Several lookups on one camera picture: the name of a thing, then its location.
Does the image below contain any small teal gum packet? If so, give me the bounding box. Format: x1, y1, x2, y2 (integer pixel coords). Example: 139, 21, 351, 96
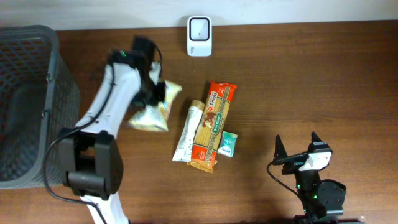
217, 131, 238, 157

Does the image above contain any grey plastic basket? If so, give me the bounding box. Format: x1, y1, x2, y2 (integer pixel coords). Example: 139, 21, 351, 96
1, 25, 80, 189

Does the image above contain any white barcode scanner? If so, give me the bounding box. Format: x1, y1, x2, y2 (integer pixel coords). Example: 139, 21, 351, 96
187, 16, 213, 57

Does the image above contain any orange spaghetti packet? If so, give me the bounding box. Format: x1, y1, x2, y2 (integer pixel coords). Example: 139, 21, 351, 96
188, 82, 238, 173

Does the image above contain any white tube pouch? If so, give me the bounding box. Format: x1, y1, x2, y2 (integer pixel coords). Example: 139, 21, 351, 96
172, 100, 205, 162

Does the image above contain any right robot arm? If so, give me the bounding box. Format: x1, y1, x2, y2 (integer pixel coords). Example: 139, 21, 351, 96
267, 132, 362, 223

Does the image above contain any beige foil snack bag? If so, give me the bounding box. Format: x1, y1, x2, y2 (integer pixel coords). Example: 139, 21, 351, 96
128, 80, 182, 132

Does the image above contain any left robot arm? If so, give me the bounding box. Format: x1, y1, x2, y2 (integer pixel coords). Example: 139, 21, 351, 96
58, 47, 165, 223

